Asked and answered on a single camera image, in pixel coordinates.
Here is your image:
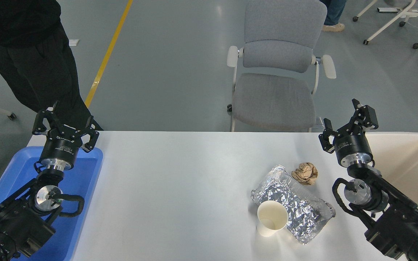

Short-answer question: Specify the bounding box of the silver foil tray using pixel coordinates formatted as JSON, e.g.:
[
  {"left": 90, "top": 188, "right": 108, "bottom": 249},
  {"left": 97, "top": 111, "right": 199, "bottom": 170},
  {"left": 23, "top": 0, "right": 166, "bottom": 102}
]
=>
[{"left": 251, "top": 164, "right": 336, "bottom": 245}]

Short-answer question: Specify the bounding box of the white paper cup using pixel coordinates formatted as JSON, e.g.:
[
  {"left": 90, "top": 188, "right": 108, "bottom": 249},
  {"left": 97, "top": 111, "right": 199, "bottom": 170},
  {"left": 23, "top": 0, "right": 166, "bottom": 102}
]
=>
[{"left": 257, "top": 200, "right": 288, "bottom": 237}]

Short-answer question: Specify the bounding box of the grey office chair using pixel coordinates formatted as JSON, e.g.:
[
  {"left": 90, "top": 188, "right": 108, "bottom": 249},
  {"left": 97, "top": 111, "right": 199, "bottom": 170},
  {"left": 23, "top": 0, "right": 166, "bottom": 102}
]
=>
[{"left": 226, "top": 0, "right": 337, "bottom": 133}]

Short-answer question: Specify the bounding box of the person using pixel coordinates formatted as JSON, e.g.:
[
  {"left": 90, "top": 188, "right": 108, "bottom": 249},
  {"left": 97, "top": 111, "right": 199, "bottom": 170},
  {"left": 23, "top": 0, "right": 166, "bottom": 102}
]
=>
[
  {"left": 0, "top": 0, "right": 103, "bottom": 131},
  {"left": 320, "top": 0, "right": 347, "bottom": 32}
]

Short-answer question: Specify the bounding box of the large pale plastic bin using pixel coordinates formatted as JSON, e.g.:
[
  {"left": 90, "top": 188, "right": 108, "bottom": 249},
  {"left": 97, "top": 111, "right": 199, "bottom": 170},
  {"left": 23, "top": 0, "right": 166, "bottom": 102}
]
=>
[{"left": 363, "top": 132, "right": 418, "bottom": 232}]

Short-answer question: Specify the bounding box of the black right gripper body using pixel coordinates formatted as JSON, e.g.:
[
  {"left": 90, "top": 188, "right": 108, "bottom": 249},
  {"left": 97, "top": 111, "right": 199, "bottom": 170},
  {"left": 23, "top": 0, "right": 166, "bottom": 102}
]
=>
[{"left": 334, "top": 130, "right": 374, "bottom": 163}]

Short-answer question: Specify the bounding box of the crumpled tan paper ball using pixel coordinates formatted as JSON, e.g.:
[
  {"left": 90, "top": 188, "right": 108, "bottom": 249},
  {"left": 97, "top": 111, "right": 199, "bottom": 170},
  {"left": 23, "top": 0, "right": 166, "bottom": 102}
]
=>
[{"left": 291, "top": 162, "right": 319, "bottom": 186}]

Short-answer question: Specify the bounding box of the white wheeled chair base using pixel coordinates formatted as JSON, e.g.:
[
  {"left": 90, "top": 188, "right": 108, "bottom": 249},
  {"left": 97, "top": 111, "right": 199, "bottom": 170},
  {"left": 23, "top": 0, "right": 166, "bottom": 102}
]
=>
[{"left": 352, "top": 0, "right": 418, "bottom": 49}]

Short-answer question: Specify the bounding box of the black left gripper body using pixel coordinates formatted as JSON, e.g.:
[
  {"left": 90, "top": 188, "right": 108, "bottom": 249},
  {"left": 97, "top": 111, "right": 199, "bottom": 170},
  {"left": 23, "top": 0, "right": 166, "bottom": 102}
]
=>
[{"left": 41, "top": 129, "right": 83, "bottom": 165}]

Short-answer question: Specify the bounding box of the blue plastic tray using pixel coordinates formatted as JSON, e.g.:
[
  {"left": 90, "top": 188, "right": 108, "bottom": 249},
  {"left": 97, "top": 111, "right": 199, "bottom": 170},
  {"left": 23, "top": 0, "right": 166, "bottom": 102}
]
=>
[{"left": 0, "top": 146, "right": 103, "bottom": 261}]

